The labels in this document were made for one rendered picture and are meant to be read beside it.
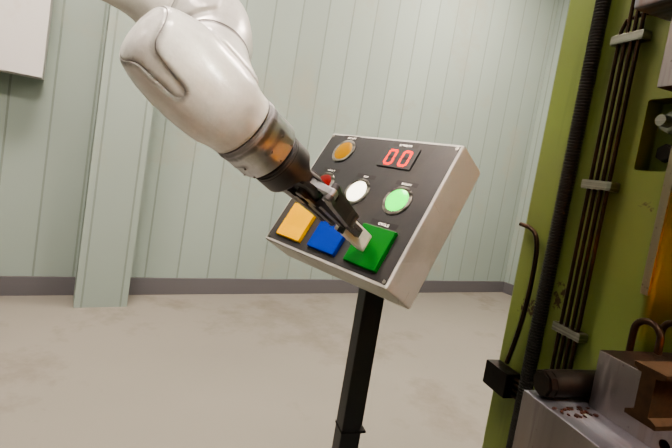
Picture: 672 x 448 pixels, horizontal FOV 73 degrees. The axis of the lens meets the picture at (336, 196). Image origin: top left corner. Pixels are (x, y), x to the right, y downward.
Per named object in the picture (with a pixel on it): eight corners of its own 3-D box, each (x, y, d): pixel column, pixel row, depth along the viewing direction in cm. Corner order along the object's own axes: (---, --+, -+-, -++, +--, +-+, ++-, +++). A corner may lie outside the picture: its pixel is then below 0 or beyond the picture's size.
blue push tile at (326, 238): (331, 254, 78) (353, 218, 80) (305, 244, 84) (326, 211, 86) (337, 259, 80) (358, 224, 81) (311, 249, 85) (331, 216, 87)
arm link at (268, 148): (239, 158, 51) (273, 188, 55) (283, 97, 54) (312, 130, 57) (203, 151, 58) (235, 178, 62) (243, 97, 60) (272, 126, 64)
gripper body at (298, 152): (238, 172, 61) (281, 209, 67) (274, 181, 55) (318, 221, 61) (269, 129, 63) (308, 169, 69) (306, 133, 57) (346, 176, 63)
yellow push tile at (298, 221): (297, 241, 86) (317, 208, 88) (275, 232, 91) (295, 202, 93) (303, 246, 87) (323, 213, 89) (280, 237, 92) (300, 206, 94)
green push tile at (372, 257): (373, 271, 71) (396, 231, 73) (341, 258, 77) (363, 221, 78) (379, 276, 72) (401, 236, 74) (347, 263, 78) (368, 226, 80)
